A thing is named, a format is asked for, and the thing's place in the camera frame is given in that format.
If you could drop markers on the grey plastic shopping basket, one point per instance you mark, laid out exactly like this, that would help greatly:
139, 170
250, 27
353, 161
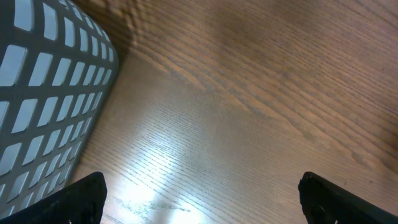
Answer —
57, 66

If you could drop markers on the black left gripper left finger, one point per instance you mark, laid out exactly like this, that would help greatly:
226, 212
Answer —
80, 202

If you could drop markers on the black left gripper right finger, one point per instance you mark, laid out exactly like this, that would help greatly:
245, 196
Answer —
324, 202

